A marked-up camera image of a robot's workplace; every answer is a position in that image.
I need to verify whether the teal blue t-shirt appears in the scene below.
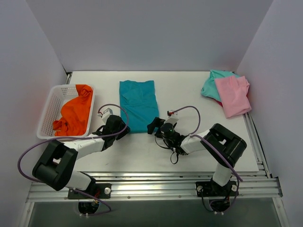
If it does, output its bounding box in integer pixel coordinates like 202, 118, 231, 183
119, 80, 159, 134

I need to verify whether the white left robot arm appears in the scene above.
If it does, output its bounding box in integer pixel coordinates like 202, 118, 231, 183
32, 115, 130, 198

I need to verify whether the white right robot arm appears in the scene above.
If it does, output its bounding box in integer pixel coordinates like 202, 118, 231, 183
147, 115, 247, 195

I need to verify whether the orange t-shirt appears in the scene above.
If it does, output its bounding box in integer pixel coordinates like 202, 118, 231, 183
53, 84, 93, 137

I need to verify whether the mint green folded t-shirt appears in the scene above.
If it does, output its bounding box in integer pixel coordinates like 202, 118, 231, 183
201, 70, 239, 102

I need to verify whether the white plastic basket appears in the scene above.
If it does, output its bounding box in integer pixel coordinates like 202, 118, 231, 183
36, 84, 83, 139

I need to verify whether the pink folded t-shirt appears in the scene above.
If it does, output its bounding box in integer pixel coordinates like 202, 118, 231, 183
214, 76, 251, 118

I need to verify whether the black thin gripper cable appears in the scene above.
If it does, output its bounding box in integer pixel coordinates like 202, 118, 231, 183
154, 134, 179, 165

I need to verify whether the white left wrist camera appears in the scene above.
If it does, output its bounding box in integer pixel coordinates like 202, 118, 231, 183
97, 108, 113, 121

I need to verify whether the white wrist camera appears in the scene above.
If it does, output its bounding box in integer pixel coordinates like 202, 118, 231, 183
97, 108, 113, 121
164, 110, 179, 125

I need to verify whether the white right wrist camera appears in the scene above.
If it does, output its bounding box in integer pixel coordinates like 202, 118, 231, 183
164, 110, 179, 125

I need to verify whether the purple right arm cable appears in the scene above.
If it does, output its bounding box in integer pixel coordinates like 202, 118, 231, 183
167, 105, 244, 212

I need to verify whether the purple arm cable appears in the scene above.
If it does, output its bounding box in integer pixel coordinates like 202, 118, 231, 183
17, 104, 130, 216
167, 105, 244, 212

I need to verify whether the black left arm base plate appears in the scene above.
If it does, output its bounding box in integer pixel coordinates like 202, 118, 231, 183
67, 183, 112, 200

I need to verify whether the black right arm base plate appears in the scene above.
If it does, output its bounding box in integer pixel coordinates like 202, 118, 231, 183
195, 180, 239, 197

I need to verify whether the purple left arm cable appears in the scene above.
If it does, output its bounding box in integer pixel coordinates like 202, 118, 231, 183
17, 104, 130, 216

